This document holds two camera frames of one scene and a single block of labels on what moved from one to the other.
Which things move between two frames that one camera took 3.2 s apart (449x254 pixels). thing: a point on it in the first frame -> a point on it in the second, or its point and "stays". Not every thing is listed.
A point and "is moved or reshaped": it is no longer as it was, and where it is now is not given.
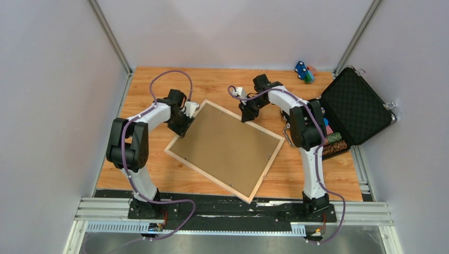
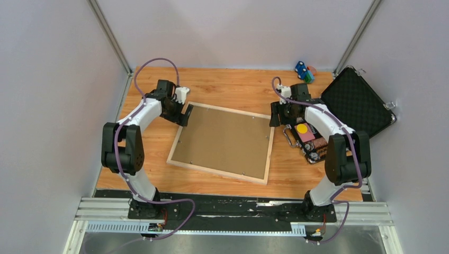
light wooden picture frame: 234,154 is moved or reshaped
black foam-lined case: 353,112 stays
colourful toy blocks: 306,73 stays
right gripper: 249,114 -> 275,109
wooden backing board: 233,151 is moved or reshaped
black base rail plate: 213,212 stays
